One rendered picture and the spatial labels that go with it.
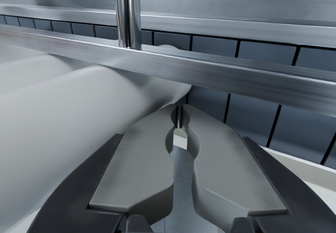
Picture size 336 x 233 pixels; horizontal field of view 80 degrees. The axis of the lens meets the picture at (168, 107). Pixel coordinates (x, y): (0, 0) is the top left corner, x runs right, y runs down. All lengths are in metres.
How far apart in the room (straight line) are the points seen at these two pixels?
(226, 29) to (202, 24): 0.02
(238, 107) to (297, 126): 0.04
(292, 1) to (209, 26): 0.07
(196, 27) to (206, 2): 0.05
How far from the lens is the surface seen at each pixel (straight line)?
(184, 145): 0.17
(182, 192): 0.36
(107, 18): 0.23
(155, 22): 0.20
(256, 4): 0.21
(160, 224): 0.43
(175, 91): 0.15
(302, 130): 0.18
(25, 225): 0.43
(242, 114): 0.18
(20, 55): 0.28
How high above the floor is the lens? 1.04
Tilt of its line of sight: 50 degrees down
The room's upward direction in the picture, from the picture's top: 128 degrees counter-clockwise
